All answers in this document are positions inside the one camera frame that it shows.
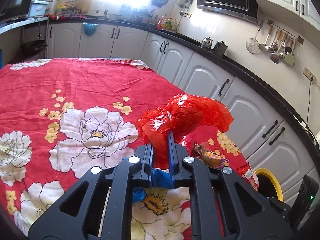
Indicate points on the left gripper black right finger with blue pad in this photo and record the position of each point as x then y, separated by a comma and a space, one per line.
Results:
222, 204

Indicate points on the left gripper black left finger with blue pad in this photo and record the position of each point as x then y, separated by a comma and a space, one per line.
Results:
99, 204

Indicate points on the red plastic bag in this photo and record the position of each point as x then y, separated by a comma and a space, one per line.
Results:
181, 115

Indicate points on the yellow rimmed trash bin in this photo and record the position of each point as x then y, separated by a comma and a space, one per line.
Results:
269, 186

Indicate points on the white lower kitchen cabinets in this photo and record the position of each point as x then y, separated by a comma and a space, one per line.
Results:
262, 134

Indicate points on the snack wrapper pile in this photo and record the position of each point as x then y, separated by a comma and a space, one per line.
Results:
210, 158

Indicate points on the blue plastic bag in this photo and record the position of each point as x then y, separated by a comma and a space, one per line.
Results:
160, 178

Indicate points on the red floral tablecloth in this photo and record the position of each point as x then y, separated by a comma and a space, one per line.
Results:
61, 117

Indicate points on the black countertop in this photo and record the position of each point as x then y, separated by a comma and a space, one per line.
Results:
237, 70

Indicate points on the dark metal pot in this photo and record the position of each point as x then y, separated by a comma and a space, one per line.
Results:
220, 48

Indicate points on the steel kettle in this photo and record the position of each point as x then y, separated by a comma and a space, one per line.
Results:
206, 43

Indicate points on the hanging utensil rack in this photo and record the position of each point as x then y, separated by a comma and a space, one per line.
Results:
283, 46

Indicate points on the blue bag on cabinet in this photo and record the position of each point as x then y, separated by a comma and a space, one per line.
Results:
89, 28

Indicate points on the condiment bottles group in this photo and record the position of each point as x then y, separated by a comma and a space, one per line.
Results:
166, 24

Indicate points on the white upper cabinet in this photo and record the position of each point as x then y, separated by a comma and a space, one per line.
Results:
293, 13

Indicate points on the wall power socket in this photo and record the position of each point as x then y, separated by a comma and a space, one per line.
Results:
309, 75

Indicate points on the wire mesh skimmer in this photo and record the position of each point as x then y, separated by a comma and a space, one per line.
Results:
252, 45

